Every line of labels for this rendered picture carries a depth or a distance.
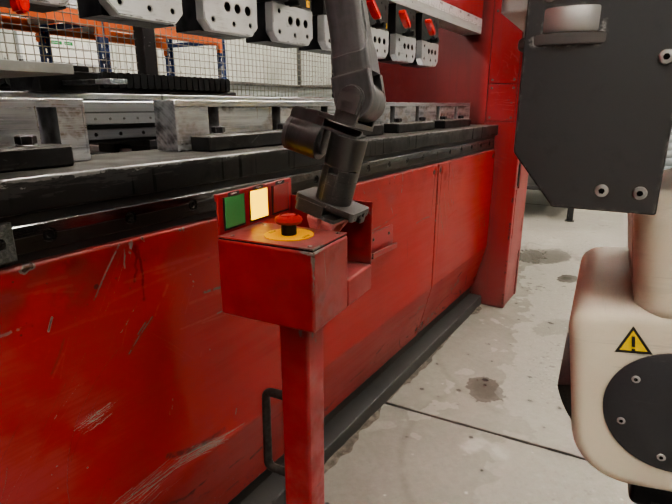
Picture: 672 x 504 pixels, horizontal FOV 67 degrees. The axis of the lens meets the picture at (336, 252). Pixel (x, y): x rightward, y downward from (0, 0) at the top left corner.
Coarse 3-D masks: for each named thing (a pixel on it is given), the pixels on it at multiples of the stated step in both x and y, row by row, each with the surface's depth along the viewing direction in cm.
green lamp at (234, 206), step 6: (228, 198) 72; (234, 198) 74; (240, 198) 75; (228, 204) 73; (234, 204) 74; (240, 204) 75; (228, 210) 73; (234, 210) 74; (240, 210) 75; (228, 216) 73; (234, 216) 74; (240, 216) 75; (228, 222) 73; (234, 222) 74; (240, 222) 76
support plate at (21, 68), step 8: (0, 64) 46; (8, 64) 47; (16, 64) 47; (24, 64) 48; (32, 64) 49; (40, 64) 49; (48, 64) 50; (56, 64) 50; (64, 64) 51; (72, 64) 52; (0, 72) 49; (8, 72) 49; (16, 72) 49; (24, 72) 49; (32, 72) 49; (40, 72) 49; (48, 72) 50; (56, 72) 51; (64, 72) 51; (72, 72) 52
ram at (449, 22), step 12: (396, 0) 155; (408, 0) 161; (444, 0) 185; (456, 0) 194; (468, 0) 204; (480, 0) 216; (420, 12) 171; (432, 12) 178; (444, 12) 186; (468, 12) 207; (480, 12) 218; (444, 24) 196; (456, 24) 198; (468, 24) 208
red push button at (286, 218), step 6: (276, 216) 72; (282, 216) 71; (288, 216) 71; (294, 216) 71; (300, 216) 72; (276, 222) 71; (282, 222) 70; (288, 222) 70; (294, 222) 70; (300, 222) 72; (282, 228) 72; (288, 228) 71; (294, 228) 72; (282, 234) 72; (288, 234) 72; (294, 234) 72
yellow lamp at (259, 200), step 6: (252, 192) 77; (258, 192) 79; (264, 192) 80; (252, 198) 78; (258, 198) 79; (264, 198) 80; (252, 204) 78; (258, 204) 79; (264, 204) 81; (252, 210) 78; (258, 210) 79; (264, 210) 81; (252, 216) 78; (258, 216) 80
